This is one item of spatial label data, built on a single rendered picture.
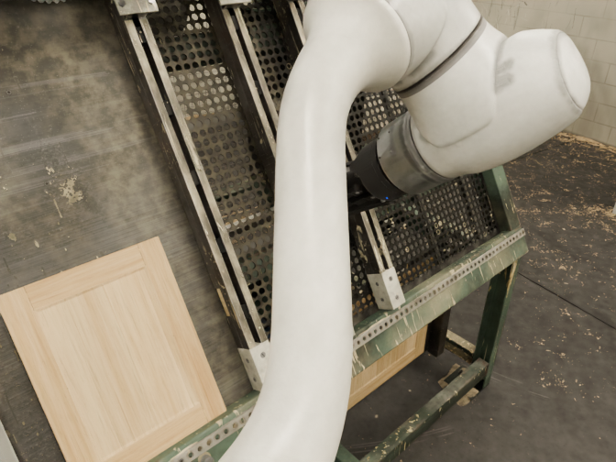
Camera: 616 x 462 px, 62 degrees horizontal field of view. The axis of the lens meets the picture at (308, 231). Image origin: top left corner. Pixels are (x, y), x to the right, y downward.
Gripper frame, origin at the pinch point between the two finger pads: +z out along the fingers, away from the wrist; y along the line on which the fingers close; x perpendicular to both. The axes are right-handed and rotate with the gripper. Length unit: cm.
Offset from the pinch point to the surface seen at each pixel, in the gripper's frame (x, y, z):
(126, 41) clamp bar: -60, 17, 51
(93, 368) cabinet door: 17, 10, 69
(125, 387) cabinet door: 20, 2, 69
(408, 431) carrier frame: 32, -126, 104
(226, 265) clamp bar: -11, -18, 61
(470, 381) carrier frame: 11, -164, 100
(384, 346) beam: 6, -76, 64
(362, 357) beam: 10, -67, 64
